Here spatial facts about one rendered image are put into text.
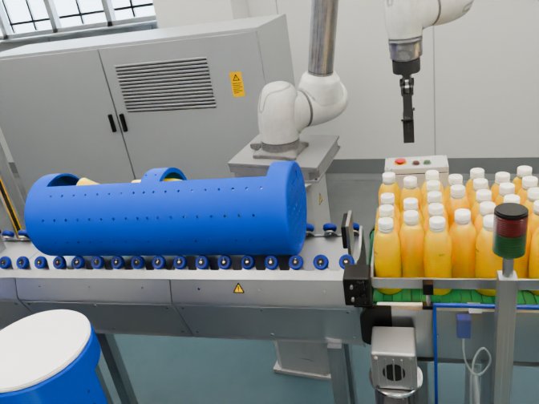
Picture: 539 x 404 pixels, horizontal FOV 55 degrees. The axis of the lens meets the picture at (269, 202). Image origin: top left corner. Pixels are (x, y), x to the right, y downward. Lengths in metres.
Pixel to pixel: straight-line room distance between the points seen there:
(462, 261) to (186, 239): 0.78
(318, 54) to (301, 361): 1.37
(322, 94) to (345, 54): 2.13
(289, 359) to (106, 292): 1.03
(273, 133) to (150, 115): 1.57
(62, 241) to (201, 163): 1.73
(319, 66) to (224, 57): 1.11
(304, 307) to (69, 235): 0.77
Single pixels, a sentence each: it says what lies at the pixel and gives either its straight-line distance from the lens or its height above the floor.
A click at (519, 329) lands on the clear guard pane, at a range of 1.43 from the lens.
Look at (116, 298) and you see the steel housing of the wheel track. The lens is 1.81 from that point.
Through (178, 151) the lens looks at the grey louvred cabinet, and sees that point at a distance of 3.41.
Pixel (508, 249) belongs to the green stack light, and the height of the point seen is 1.18.
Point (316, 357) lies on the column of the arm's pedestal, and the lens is 2.45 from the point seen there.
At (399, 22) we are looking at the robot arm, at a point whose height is 1.58.
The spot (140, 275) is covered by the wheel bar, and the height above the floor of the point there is 0.92.
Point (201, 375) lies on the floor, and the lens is 2.68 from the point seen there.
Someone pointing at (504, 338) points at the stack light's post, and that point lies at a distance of 1.30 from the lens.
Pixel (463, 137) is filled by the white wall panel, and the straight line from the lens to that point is 4.23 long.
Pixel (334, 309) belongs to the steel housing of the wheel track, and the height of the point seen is 0.81.
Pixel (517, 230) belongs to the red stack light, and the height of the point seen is 1.23.
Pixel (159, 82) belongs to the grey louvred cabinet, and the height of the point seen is 1.19.
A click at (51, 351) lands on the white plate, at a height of 1.04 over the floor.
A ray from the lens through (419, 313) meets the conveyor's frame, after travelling 1.44.
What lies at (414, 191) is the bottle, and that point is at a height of 1.08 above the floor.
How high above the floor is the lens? 1.79
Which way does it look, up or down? 25 degrees down
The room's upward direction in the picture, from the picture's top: 10 degrees counter-clockwise
